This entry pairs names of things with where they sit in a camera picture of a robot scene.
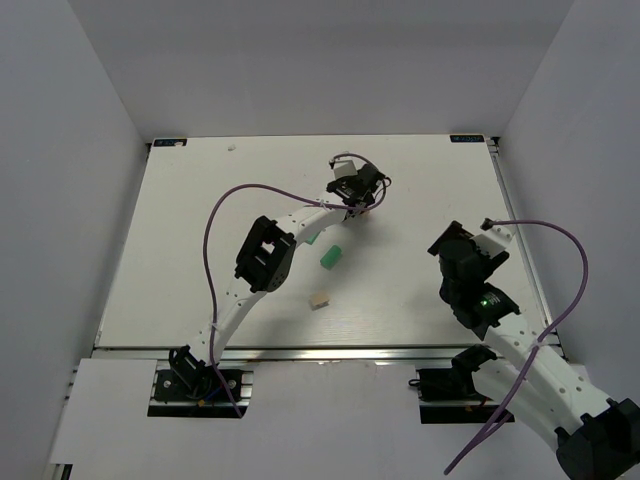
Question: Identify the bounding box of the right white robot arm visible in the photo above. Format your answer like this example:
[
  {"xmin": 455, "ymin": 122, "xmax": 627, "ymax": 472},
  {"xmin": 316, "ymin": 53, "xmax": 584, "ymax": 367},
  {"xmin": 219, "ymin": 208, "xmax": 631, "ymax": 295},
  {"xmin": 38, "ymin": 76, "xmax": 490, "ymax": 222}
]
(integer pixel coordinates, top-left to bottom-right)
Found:
[{"xmin": 428, "ymin": 219, "xmax": 639, "ymax": 479}]

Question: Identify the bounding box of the green cylinder block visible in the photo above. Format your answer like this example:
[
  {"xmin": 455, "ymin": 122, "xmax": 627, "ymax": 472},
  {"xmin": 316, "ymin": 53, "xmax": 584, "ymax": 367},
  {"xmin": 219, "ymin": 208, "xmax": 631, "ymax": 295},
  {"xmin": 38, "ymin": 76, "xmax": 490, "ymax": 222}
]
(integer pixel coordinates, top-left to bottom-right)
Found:
[{"xmin": 320, "ymin": 245, "xmax": 343, "ymax": 270}]

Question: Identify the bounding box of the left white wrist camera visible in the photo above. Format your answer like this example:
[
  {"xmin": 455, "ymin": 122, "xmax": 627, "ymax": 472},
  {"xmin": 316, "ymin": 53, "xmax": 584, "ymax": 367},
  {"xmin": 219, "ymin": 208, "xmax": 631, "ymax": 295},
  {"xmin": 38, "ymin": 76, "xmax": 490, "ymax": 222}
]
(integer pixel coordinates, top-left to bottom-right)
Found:
[{"xmin": 329, "ymin": 158, "xmax": 358, "ymax": 179}]

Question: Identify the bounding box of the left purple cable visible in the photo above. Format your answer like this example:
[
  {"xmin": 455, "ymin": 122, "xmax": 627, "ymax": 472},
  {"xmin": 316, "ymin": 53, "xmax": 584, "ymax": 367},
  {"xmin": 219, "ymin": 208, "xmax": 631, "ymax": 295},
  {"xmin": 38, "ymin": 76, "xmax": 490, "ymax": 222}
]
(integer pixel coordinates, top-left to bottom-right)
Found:
[{"xmin": 205, "ymin": 151, "xmax": 392, "ymax": 419}]

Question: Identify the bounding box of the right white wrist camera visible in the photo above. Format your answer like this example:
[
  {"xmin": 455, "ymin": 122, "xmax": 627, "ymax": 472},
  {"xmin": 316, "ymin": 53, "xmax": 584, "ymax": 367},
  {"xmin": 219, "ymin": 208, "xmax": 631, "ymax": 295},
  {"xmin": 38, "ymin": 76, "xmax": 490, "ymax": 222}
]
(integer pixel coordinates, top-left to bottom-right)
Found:
[{"xmin": 472, "ymin": 218, "xmax": 515, "ymax": 258}]

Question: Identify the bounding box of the left blue corner label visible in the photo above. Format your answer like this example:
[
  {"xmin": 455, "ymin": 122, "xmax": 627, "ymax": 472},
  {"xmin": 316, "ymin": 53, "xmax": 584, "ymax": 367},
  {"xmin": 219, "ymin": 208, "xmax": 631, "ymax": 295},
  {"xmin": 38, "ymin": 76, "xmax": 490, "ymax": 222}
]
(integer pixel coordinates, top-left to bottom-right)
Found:
[{"xmin": 152, "ymin": 138, "xmax": 187, "ymax": 148}]

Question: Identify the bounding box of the blue corner label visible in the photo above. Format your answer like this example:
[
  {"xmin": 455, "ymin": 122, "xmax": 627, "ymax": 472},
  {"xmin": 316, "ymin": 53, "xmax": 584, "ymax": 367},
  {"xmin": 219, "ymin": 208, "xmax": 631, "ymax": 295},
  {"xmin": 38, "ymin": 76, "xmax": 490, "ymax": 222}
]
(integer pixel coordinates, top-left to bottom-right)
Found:
[
  {"xmin": 152, "ymin": 138, "xmax": 187, "ymax": 148},
  {"xmin": 449, "ymin": 134, "xmax": 485, "ymax": 143}
]

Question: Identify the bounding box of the right blue corner label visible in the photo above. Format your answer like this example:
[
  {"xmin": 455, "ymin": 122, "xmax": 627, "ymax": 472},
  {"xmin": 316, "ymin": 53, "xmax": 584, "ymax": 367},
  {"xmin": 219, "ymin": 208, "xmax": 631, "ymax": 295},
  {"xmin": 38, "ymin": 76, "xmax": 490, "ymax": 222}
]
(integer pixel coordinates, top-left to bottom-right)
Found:
[{"xmin": 449, "ymin": 134, "xmax": 485, "ymax": 143}]

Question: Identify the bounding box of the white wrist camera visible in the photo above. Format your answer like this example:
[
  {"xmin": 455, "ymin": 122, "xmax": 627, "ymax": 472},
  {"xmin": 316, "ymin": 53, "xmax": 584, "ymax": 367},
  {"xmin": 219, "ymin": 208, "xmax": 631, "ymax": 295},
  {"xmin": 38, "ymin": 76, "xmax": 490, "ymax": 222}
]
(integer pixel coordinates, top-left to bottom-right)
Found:
[
  {"xmin": 472, "ymin": 218, "xmax": 515, "ymax": 258},
  {"xmin": 329, "ymin": 158, "xmax": 358, "ymax": 179}
]

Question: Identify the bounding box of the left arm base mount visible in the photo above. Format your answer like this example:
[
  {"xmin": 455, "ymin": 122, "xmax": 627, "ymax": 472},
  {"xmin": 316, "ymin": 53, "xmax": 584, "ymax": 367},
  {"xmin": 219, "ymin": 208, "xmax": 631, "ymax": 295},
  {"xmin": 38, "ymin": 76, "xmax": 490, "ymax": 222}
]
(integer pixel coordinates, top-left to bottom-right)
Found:
[{"xmin": 147, "ymin": 346, "xmax": 250, "ymax": 420}]

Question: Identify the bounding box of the small light wood block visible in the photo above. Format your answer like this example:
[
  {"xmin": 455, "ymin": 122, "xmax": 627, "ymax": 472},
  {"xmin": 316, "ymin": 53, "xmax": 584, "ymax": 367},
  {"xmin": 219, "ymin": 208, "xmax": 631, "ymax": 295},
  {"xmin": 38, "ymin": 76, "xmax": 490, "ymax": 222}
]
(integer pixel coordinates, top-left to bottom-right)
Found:
[{"xmin": 309, "ymin": 291, "xmax": 330, "ymax": 310}]

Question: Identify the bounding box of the aluminium right side rail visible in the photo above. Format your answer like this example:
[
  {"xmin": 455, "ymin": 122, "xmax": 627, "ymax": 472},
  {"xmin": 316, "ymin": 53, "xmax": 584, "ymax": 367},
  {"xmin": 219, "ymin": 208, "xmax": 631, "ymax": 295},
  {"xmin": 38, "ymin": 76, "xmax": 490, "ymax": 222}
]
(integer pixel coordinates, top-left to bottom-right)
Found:
[{"xmin": 485, "ymin": 137, "xmax": 553, "ymax": 326}]

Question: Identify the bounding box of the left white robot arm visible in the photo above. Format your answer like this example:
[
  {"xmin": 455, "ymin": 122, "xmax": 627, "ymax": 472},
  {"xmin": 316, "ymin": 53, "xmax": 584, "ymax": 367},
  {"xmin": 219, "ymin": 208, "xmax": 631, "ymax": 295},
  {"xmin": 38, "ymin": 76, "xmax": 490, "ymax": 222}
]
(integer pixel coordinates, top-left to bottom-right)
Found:
[{"xmin": 169, "ymin": 153, "xmax": 392, "ymax": 396}]

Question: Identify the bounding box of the aluminium rail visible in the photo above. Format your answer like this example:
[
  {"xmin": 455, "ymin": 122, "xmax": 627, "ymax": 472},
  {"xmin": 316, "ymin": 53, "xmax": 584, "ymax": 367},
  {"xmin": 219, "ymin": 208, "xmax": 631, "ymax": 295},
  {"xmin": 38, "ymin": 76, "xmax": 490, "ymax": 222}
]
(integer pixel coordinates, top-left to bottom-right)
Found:
[
  {"xmin": 485, "ymin": 137, "xmax": 553, "ymax": 326},
  {"xmin": 91, "ymin": 346, "xmax": 467, "ymax": 363}
]

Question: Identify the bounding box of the green rectangular block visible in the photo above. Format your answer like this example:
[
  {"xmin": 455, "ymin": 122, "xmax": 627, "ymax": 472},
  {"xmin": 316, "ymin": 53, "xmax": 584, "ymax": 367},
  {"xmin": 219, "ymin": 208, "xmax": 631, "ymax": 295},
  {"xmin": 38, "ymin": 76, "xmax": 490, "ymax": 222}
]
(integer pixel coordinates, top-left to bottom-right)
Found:
[{"xmin": 306, "ymin": 232, "xmax": 320, "ymax": 245}]

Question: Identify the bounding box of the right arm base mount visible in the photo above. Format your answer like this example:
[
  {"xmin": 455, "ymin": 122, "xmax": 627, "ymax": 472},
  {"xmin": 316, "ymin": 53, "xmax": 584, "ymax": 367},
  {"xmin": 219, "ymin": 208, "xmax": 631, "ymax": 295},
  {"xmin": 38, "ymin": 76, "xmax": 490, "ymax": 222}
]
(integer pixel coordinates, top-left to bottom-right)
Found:
[{"xmin": 408, "ymin": 345, "xmax": 498, "ymax": 425}]

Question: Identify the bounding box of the aluminium front rail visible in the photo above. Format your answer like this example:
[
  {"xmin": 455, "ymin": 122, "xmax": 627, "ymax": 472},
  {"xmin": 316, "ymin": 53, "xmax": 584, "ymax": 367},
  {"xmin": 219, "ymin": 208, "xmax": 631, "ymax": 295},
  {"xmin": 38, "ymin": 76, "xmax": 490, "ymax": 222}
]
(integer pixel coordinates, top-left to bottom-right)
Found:
[{"xmin": 91, "ymin": 346, "xmax": 467, "ymax": 363}]

